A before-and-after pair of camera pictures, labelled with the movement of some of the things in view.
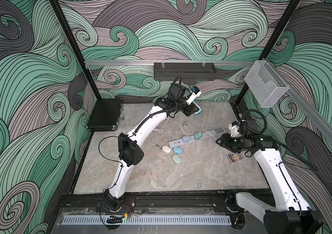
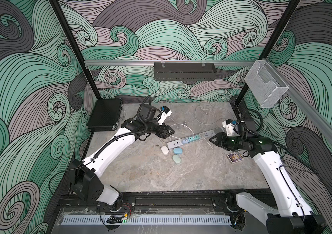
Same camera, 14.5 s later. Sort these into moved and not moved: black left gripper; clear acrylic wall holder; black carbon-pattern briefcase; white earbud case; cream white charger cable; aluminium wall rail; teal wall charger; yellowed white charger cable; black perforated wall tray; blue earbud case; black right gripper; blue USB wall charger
Moved: teal wall charger; black left gripper; cream white charger cable; yellowed white charger cable
Not moved: aluminium wall rail; black perforated wall tray; clear acrylic wall holder; black right gripper; blue USB wall charger; blue earbud case; white earbud case; black carbon-pattern briefcase
